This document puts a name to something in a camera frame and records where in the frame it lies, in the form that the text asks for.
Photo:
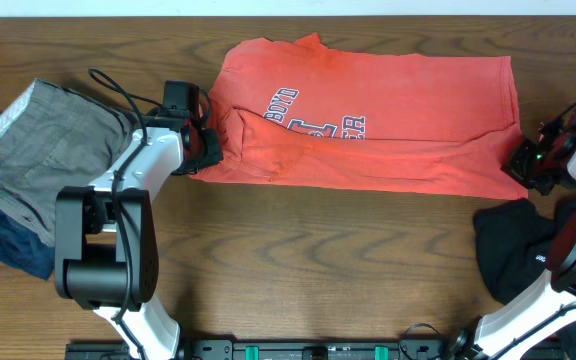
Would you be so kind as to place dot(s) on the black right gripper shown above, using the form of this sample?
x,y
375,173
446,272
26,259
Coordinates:
x,y
513,167

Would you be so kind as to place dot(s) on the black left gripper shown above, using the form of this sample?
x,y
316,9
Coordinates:
x,y
215,156

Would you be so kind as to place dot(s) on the red printed t-shirt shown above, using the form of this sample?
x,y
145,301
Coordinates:
x,y
303,114

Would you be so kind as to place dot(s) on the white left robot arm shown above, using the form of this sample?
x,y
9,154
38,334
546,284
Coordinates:
x,y
106,256

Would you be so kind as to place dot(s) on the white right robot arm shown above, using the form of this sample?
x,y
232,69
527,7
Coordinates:
x,y
546,306

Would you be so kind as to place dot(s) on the black garment with white logo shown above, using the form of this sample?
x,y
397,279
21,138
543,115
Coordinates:
x,y
512,242

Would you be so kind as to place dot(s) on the grey folded trousers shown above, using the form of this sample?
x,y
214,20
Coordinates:
x,y
52,137

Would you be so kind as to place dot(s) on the navy blue folded garment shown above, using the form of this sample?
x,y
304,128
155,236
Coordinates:
x,y
22,249

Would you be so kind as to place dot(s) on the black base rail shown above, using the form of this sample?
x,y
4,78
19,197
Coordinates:
x,y
228,350

